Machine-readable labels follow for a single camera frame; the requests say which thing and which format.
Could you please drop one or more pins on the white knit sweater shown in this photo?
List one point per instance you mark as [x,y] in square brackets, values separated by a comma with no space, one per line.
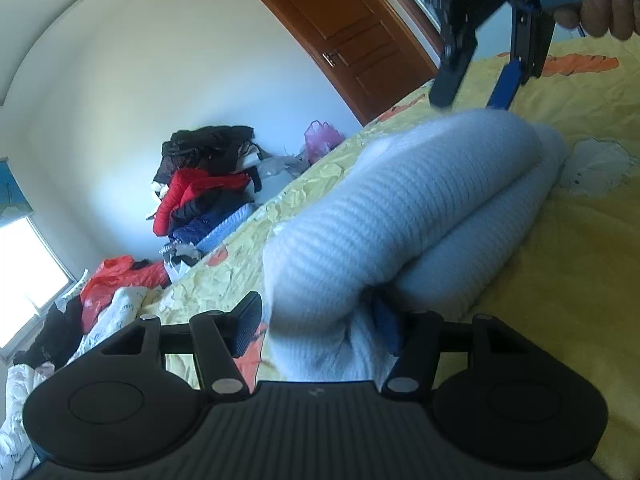
[400,210]

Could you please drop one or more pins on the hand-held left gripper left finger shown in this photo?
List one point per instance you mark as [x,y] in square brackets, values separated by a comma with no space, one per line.
[249,317]

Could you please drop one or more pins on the navy puffer jacket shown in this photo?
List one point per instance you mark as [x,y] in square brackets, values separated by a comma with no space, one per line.
[200,222]

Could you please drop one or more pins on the window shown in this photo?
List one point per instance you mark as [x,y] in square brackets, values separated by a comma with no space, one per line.
[25,280]

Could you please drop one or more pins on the floral roller blind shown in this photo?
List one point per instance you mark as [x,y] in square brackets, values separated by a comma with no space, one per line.
[10,195]

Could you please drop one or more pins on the clear plastic bag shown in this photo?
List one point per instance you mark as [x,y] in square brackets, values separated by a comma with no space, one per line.
[180,260]

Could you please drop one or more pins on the black garment by window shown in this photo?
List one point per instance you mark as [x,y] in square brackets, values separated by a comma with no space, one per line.
[50,332]

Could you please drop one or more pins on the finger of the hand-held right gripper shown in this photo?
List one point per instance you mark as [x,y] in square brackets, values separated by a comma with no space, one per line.
[505,85]
[450,80]

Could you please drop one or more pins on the blue knit blanket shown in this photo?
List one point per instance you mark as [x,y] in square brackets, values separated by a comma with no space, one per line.
[227,227]

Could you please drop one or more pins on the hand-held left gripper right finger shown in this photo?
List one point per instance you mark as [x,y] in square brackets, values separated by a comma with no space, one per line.
[387,330]

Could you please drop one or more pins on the red plastic bag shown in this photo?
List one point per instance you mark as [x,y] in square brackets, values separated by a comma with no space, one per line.
[115,285]

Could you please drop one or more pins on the person's right hand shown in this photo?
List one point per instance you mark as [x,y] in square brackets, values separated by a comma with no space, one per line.
[620,10]

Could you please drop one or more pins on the grey bedding bundle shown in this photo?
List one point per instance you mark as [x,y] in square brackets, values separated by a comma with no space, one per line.
[280,177]

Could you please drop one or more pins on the black clothes pile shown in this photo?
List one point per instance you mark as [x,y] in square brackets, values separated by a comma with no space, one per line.
[205,147]

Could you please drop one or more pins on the pink plastic bag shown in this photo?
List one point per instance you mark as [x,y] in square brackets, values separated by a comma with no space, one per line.
[322,140]

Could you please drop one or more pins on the red puffer jacket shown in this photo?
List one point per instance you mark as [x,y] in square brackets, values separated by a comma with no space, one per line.
[185,190]

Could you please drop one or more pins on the brown wooden door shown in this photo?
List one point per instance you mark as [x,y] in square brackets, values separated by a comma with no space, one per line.
[350,25]

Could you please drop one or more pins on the yellow printed bed quilt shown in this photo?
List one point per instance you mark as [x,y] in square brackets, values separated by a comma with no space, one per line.
[575,260]

